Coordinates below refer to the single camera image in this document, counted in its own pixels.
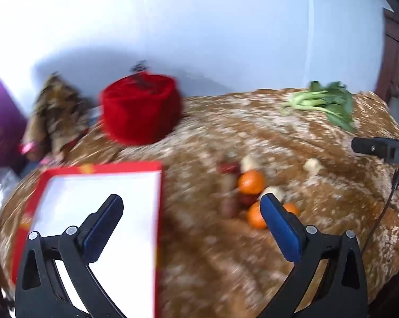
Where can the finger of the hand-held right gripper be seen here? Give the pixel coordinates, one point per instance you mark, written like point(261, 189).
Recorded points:
point(371, 146)

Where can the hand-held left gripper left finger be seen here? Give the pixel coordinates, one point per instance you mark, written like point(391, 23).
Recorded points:
point(101, 232)

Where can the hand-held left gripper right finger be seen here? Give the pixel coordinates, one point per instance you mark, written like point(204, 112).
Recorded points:
point(280, 228)

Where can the orange mandarin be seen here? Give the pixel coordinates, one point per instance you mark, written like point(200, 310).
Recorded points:
point(250, 182)
point(255, 217)

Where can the pale yellow food chunk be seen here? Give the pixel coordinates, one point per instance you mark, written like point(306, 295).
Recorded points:
point(312, 165)
point(275, 193)
point(249, 163)

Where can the red gift box tray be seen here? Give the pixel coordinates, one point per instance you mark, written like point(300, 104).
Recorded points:
point(87, 188)

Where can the brown longan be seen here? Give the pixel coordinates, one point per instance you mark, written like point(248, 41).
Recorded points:
point(226, 207)
point(228, 184)

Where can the green bok choy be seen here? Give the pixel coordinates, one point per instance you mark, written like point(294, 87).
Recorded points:
point(335, 106)

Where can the dark carved wooden furniture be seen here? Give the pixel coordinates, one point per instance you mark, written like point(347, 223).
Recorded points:
point(396, 56)

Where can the clear plastic bag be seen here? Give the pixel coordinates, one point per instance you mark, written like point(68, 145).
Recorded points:
point(0, 188)

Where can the brown floral patterned cloth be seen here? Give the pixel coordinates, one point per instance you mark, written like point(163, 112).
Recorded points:
point(58, 106)

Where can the purple quilted bag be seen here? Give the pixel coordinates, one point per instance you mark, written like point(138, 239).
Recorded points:
point(4, 122)

